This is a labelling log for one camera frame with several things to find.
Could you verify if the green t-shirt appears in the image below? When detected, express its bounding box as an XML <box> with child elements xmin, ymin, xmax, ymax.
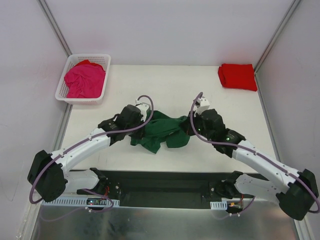
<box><xmin>138</xmin><ymin>110</ymin><xmax>190</xmax><ymax>154</ymax></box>

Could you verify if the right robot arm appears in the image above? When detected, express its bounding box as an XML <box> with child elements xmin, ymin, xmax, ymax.
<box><xmin>180</xmin><ymin>109</ymin><xmax>320</xmax><ymax>221</ymax></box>

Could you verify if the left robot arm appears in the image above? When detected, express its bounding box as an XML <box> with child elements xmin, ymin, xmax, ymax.
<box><xmin>27</xmin><ymin>103</ymin><xmax>154</xmax><ymax>204</ymax></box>

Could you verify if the folded red t-shirt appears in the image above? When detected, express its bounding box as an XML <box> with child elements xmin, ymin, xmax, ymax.
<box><xmin>218</xmin><ymin>63</ymin><xmax>258</xmax><ymax>92</ymax></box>

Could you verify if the white plastic basket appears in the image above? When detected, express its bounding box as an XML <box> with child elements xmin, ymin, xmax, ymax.
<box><xmin>54</xmin><ymin>53</ymin><xmax>112</xmax><ymax>106</ymax></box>

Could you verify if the pink t-shirt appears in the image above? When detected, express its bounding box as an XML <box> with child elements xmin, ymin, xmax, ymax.
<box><xmin>64</xmin><ymin>59</ymin><xmax>106</xmax><ymax>99</ymax></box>

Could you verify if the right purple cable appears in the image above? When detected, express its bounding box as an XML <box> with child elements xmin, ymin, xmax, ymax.
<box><xmin>189</xmin><ymin>91</ymin><xmax>320</xmax><ymax>220</ymax></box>

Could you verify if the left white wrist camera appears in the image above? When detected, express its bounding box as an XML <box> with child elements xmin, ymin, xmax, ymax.
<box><xmin>135</xmin><ymin>99</ymin><xmax>151</xmax><ymax>121</ymax></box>

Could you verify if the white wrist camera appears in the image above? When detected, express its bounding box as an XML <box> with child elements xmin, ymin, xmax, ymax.
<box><xmin>193</xmin><ymin>96</ymin><xmax>210</xmax><ymax>116</ymax></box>
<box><xmin>135</xmin><ymin>99</ymin><xmax>151</xmax><ymax>121</ymax></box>

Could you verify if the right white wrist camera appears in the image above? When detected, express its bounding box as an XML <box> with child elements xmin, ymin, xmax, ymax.
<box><xmin>193</xmin><ymin>96</ymin><xmax>210</xmax><ymax>116</ymax></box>

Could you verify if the aluminium rail front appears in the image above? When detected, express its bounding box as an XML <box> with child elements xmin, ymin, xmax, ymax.
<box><xmin>31</xmin><ymin>176</ymin><xmax>301</xmax><ymax>201</ymax></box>

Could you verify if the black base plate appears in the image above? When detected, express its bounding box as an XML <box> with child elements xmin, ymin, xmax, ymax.
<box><xmin>88</xmin><ymin>170</ymin><xmax>242</xmax><ymax>209</ymax></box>

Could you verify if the right slotted cable duct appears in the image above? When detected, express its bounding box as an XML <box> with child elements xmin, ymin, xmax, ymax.
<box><xmin>210</xmin><ymin>200</ymin><xmax>228</xmax><ymax>211</ymax></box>

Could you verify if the slotted cable duct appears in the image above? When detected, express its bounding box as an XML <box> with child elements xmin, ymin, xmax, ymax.
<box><xmin>210</xmin><ymin>200</ymin><xmax>228</xmax><ymax>211</ymax></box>
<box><xmin>42</xmin><ymin>196</ymin><xmax>112</xmax><ymax>208</ymax></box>

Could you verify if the left slotted cable duct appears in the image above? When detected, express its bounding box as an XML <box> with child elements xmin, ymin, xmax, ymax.
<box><xmin>42</xmin><ymin>196</ymin><xmax>112</xmax><ymax>208</ymax></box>

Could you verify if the left aluminium corner post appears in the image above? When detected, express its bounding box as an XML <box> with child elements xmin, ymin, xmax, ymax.
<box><xmin>37</xmin><ymin>0</ymin><xmax>72</xmax><ymax>57</ymax></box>

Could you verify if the aluminium corner post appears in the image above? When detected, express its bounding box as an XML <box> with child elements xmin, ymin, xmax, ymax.
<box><xmin>37</xmin><ymin>0</ymin><xmax>72</xmax><ymax>57</ymax></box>
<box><xmin>253</xmin><ymin>0</ymin><xmax>303</xmax><ymax>73</ymax></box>

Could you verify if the right aluminium corner post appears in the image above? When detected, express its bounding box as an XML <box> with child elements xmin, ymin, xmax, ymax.
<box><xmin>253</xmin><ymin>0</ymin><xmax>303</xmax><ymax>73</ymax></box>

